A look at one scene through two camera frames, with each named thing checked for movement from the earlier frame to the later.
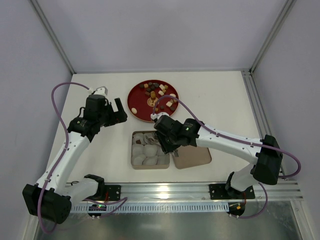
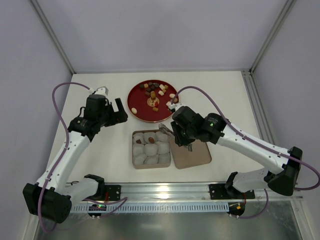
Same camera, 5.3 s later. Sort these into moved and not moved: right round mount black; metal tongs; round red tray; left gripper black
Moved: metal tongs
Not moved: round red tray; left gripper black; right round mount black
